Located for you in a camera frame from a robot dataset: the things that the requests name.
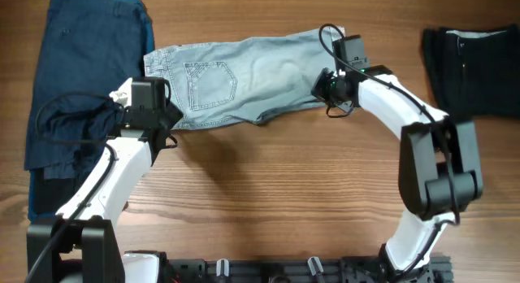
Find light blue denim shorts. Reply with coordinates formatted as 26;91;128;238
144;28;340;130

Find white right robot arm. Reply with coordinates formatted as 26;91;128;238
311;66;483;280

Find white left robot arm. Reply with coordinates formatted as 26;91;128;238
26;101;183;282

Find dark blue folded garment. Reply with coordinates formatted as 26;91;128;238
24;0;154;221

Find black folded garment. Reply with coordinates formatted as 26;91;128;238
421;24;519;118

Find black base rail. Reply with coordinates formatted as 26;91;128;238
162;256;454;283

